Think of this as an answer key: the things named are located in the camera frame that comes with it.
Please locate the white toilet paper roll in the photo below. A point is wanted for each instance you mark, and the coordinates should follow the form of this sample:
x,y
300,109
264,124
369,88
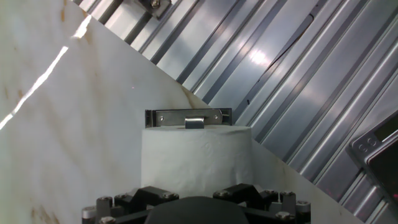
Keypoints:
x,y
196,158

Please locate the camera mounting bracket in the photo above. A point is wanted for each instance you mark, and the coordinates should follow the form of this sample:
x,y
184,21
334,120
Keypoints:
x,y
155,6

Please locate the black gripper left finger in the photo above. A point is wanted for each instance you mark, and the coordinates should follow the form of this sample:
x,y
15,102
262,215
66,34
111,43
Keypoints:
x,y
146,199

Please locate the silver digital kitchen scale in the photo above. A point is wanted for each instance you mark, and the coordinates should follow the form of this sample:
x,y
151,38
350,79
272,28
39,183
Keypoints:
x,y
379,158

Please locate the marble pattern table mat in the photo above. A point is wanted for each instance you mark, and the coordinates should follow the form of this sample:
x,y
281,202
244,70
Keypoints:
x,y
68,124

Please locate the chrome paper roll holder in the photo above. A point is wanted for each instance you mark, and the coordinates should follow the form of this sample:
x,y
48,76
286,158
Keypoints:
x,y
174,117

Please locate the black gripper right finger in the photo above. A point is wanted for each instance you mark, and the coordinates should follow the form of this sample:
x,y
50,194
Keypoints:
x,y
248,194

